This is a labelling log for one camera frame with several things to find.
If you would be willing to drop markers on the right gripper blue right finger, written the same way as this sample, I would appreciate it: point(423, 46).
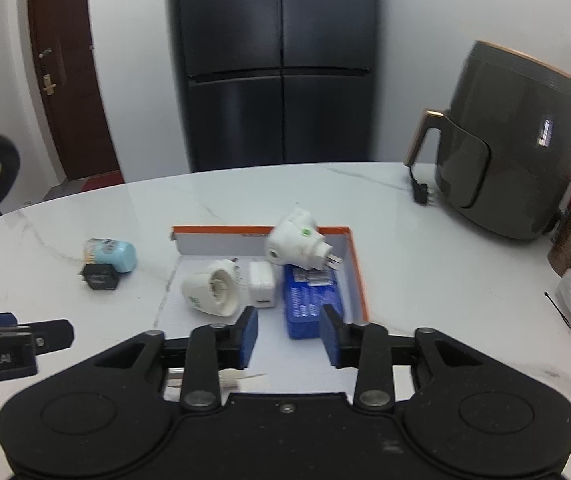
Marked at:
point(363, 347)

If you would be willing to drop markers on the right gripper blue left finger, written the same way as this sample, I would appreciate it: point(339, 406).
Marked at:
point(211, 349)

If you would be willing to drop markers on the small white USB charger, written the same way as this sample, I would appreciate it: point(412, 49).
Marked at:
point(261, 284)

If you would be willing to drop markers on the black plug adapter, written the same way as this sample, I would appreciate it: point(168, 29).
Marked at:
point(101, 276)

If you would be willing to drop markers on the blue box with barcode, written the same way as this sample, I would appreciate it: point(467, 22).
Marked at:
point(305, 292)

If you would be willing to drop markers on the light blue toothpick jar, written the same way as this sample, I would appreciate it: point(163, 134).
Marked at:
point(117, 253)

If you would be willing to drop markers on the white plug-in vaporizer green button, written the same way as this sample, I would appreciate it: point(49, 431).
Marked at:
point(297, 241)

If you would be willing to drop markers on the orange-rimmed white cardboard tray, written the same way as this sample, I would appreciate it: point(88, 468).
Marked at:
point(293, 366)

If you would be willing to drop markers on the red doormat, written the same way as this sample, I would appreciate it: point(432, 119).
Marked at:
point(96, 182)

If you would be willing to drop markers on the black cotton swab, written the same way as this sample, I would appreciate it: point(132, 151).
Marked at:
point(554, 304)

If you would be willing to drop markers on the dark grey air fryer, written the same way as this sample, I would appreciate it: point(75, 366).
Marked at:
point(504, 152)

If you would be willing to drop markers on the black refrigerator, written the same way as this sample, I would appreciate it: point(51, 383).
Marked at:
point(269, 82)

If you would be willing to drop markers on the dark brown door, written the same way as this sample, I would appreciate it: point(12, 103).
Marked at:
point(62, 48)

